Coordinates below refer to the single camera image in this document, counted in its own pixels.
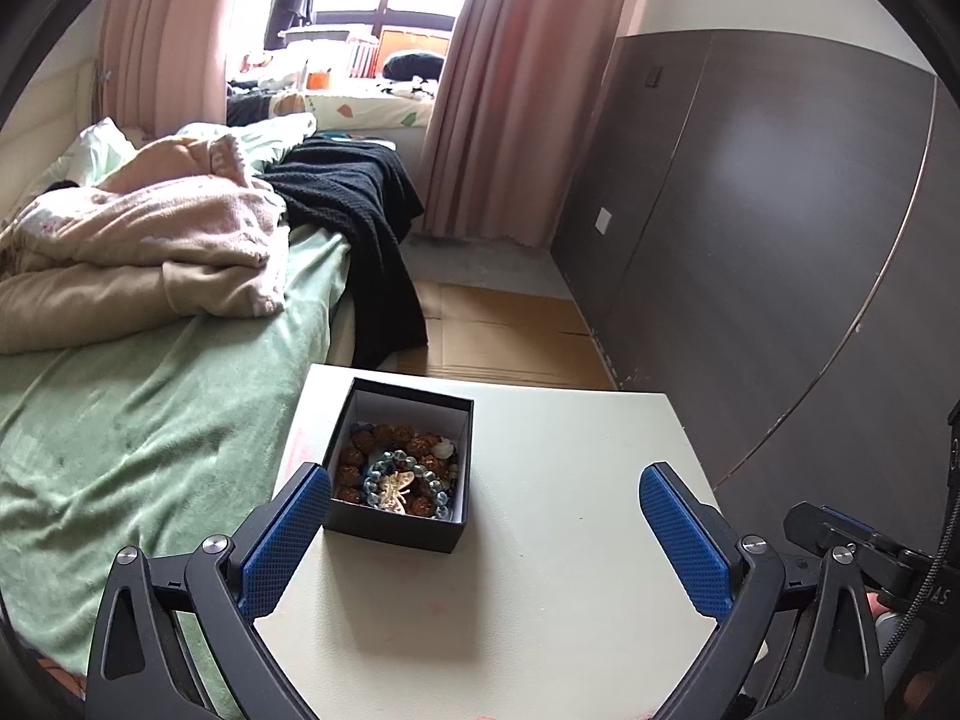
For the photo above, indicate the pink fleece blanket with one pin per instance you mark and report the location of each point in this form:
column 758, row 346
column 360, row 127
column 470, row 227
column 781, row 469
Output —
column 150, row 232

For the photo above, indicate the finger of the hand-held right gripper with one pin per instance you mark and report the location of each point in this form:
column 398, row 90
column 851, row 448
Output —
column 885, row 551

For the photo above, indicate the white wall socket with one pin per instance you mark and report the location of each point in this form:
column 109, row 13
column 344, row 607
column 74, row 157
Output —
column 604, row 220

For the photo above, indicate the green bed sheet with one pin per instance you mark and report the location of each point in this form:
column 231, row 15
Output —
column 150, row 427

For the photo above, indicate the flat cardboard sheet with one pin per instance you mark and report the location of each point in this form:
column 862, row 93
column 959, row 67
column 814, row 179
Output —
column 510, row 337

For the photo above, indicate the black knit blanket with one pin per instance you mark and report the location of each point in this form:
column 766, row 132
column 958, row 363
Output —
column 360, row 240

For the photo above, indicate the beige bed base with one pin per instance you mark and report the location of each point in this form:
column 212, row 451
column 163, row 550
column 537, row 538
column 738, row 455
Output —
column 343, row 330

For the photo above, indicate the black jewelry box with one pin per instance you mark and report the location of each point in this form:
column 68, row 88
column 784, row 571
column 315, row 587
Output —
column 390, row 536

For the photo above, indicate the pink curtain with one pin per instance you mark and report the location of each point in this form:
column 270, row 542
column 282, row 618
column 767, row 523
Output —
column 510, row 90
column 165, row 37

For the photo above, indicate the orange cup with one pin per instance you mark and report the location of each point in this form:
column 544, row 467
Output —
column 319, row 80

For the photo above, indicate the light green patterned quilt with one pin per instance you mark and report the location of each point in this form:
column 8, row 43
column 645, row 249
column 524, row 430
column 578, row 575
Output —
column 255, row 142

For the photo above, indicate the white butterfly ornament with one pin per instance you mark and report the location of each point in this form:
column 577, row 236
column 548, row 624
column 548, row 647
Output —
column 394, row 489

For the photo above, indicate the floral print cushion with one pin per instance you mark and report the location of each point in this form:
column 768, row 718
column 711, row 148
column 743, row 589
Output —
column 360, row 106

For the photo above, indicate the beige headboard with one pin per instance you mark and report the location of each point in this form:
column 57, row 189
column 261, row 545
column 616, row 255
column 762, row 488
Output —
column 45, row 120

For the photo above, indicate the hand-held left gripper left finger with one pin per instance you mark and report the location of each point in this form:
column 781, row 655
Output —
column 289, row 532

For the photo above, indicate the black cushion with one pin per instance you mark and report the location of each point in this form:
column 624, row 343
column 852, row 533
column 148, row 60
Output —
column 412, row 65

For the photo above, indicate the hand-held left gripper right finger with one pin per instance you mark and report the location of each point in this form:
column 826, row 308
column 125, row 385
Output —
column 686, row 540

